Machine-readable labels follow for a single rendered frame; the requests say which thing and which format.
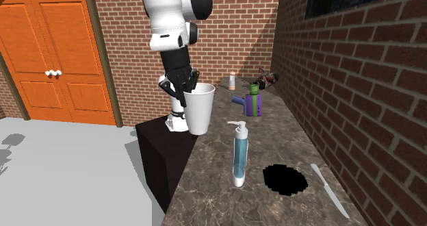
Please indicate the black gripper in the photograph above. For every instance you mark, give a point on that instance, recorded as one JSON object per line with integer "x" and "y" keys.
{"x": 176, "y": 62}

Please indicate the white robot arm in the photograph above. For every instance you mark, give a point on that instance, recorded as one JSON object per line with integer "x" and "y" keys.
{"x": 166, "y": 8}

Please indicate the tall white cup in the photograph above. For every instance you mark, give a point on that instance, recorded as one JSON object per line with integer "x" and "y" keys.
{"x": 199, "y": 113}

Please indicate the purple and green toy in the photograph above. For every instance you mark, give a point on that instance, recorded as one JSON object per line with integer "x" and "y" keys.
{"x": 250, "y": 105}

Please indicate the dark robot stand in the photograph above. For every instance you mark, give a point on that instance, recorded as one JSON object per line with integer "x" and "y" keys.
{"x": 156, "y": 152}

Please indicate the dark red patterned object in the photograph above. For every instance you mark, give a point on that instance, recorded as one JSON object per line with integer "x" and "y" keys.
{"x": 268, "y": 79}

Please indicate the blue pump soap bottle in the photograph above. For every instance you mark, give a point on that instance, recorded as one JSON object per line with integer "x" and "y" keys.
{"x": 240, "y": 152}

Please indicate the orange double door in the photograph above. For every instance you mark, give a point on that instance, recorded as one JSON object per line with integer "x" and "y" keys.
{"x": 50, "y": 45}

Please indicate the silver knife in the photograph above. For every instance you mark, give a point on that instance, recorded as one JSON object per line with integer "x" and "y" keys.
{"x": 328, "y": 190}

